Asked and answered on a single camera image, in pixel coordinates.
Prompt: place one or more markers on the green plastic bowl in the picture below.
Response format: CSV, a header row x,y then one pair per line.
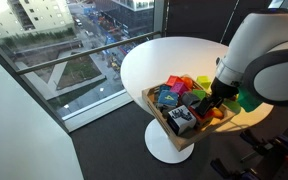
x,y
232,105

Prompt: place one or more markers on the yellow banana toy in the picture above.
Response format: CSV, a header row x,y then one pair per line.
x,y
217,113

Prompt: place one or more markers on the wooden crate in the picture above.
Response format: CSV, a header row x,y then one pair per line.
x,y
191,135

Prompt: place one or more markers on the magenta plush cube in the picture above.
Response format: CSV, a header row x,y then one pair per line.
x,y
179,88

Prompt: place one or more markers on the orange plushy cube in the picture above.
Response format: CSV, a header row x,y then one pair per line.
x,y
202,120

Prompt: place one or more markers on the blue plush cube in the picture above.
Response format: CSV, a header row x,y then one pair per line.
x,y
167,97

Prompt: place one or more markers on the grey plush cube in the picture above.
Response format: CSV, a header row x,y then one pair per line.
x,y
189,98

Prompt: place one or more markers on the green cube in crate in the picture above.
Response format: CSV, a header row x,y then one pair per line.
x,y
199,93

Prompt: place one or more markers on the black and white plush cube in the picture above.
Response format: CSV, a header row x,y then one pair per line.
x,y
180,119

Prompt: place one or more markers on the lime green cube on table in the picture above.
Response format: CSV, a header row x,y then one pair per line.
x,y
204,81

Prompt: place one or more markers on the round white pedestal table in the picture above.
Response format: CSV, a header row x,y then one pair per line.
x,y
150,64

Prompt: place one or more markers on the orange ball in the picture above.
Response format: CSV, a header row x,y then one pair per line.
x,y
187,81

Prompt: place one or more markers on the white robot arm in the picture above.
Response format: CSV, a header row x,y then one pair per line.
x,y
255,67

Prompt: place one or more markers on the black equipment with orange clamp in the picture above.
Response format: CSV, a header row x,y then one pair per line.
x,y
273,165

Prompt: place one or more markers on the red plush cube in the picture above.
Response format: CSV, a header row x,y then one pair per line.
x,y
172,80

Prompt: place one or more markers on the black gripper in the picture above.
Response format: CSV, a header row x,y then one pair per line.
x,y
219,90

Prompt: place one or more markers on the window handrail bar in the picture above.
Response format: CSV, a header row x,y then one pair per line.
x,y
84,53

